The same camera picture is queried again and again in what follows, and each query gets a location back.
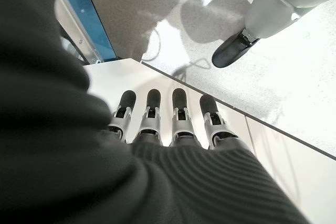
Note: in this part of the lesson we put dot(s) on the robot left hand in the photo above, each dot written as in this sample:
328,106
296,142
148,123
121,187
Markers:
78,169

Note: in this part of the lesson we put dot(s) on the black robot left foot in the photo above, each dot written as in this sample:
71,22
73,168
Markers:
228,53

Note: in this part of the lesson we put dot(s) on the white robot left leg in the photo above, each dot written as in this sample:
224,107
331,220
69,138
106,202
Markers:
273,11

